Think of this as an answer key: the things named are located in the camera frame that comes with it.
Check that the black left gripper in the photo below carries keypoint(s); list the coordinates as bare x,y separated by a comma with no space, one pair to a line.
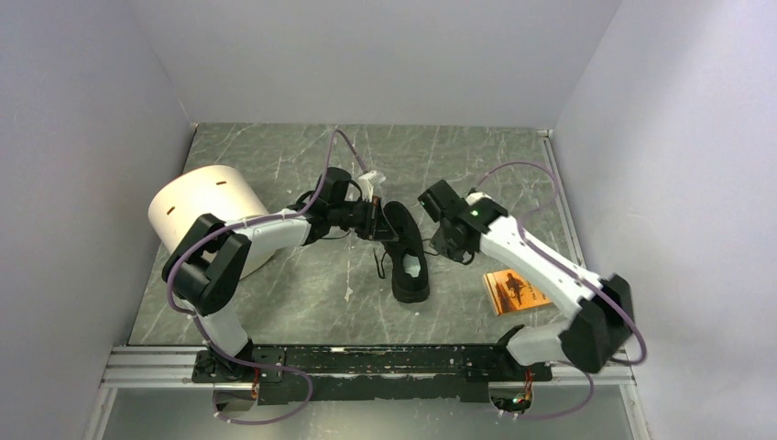
376,226

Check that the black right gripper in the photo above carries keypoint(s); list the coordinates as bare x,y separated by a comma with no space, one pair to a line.
439,244

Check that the black shoe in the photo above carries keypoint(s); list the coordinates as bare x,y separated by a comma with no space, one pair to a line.
409,272

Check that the black shoelace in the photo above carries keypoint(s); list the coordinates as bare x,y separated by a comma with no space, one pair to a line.
380,261

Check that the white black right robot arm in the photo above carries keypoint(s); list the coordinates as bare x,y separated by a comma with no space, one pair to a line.
598,312

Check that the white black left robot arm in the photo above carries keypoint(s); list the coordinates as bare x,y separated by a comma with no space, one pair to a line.
204,269

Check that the orange book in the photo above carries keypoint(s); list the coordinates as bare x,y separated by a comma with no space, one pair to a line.
509,292

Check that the white cylindrical container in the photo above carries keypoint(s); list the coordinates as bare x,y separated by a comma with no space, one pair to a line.
216,189

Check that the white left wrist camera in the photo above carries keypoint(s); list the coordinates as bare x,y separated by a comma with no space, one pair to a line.
369,182

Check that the aluminium frame rail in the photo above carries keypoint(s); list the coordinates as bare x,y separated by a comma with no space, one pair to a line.
311,264

